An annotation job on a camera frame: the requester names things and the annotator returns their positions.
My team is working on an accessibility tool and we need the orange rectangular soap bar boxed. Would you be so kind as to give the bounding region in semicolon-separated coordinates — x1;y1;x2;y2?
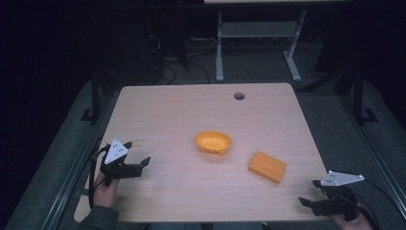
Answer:
248;150;287;185

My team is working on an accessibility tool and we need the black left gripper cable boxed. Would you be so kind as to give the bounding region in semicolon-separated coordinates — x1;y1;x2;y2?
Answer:
87;143;112;209

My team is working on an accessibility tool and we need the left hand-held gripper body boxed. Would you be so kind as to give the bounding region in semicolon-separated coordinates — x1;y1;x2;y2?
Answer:
100;138;144;187

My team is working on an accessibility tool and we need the person's left hand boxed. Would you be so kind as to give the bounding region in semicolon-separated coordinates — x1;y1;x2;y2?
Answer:
93;172;121;209

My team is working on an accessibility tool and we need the white metal desk frame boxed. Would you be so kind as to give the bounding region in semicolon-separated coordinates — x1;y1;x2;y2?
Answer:
214;9;308;83

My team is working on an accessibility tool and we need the orange perforated soap dish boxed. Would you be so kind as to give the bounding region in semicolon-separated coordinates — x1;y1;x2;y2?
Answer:
194;130;233;157

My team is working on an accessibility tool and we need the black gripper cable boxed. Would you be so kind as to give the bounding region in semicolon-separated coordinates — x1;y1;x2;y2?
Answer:
353;178;404;230
87;143;112;209

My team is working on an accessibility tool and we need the person's right hand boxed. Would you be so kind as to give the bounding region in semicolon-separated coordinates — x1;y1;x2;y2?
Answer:
331;211;374;230

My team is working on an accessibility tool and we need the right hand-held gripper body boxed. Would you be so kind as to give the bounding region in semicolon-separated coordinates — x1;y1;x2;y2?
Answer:
310;171;366;222

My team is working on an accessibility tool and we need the grey metal floor rail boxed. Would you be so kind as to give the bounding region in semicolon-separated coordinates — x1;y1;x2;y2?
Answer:
339;94;406;212
39;92;120;230

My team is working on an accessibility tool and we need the bundle of floor cables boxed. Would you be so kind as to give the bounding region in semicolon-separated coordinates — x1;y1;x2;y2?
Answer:
145;32;213;86

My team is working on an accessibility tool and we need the black metal stand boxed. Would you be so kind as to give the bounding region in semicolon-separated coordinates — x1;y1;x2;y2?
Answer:
79;70;102;125
351;67;379;127

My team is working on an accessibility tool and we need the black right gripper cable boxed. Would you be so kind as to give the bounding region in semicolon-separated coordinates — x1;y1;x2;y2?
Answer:
353;178;404;230

